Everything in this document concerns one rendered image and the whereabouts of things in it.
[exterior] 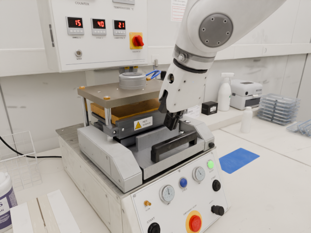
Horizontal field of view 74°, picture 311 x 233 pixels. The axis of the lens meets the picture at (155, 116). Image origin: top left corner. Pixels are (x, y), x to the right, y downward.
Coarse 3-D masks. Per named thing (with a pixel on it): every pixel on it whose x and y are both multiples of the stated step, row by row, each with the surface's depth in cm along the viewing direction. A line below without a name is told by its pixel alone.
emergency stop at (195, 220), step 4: (192, 216) 54; (196, 216) 54; (192, 220) 53; (196, 220) 54; (200, 220) 54; (192, 224) 53; (196, 224) 53; (200, 224) 54; (192, 228) 53; (196, 228) 53
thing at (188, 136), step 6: (186, 132) 55; (192, 132) 55; (174, 138) 52; (180, 138) 52; (186, 138) 53; (192, 138) 55; (156, 144) 49; (162, 144) 49; (168, 144) 50; (174, 144) 51; (180, 144) 53; (156, 150) 47; (162, 150) 49; (168, 150) 50; (156, 156) 48; (156, 162) 48
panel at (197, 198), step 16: (208, 160) 61; (176, 176) 53; (192, 176) 57; (208, 176) 60; (144, 192) 47; (176, 192) 52; (192, 192) 56; (208, 192) 59; (144, 208) 46; (160, 208) 49; (176, 208) 52; (192, 208) 55; (208, 208) 58; (224, 208) 62; (144, 224) 46; (160, 224) 48; (176, 224) 51; (208, 224) 57
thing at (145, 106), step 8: (96, 104) 62; (128, 104) 62; (136, 104) 62; (144, 104) 62; (152, 104) 62; (96, 112) 61; (104, 112) 57; (112, 112) 55; (120, 112) 55; (128, 112) 55; (136, 112) 55; (144, 112) 56; (104, 120) 58; (112, 120) 54
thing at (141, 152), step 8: (176, 128) 61; (136, 136) 53; (144, 136) 53; (152, 136) 55; (160, 136) 57; (168, 136) 59; (136, 144) 53; (144, 144) 54; (152, 144) 56; (184, 144) 57; (192, 144) 57; (200, 144) 59; (136, 152) 53; (144, 152) 53; (168, 152) 53; (176, 152) 53; (184, 152) 54; (192, 152) 57; (136, 160) 49; (144, 160) 49; (160, 160) 49; (168, 160) 51; (176, 160) 53; (144, 168) 46; (152, 168) 48; (160, 168) 50; (144, 176) 47
